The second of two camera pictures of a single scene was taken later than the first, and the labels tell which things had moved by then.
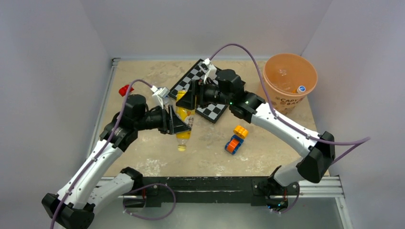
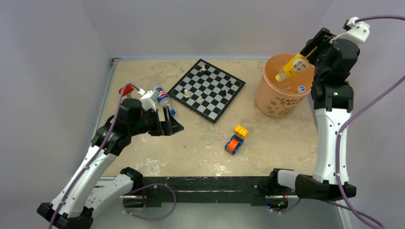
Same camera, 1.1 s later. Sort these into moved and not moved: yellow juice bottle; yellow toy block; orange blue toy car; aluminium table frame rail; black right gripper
Moved: yellow juice bottle; black right gripper
Not moved: yellow toy block; aluminium table frame rail; orange blue toy car
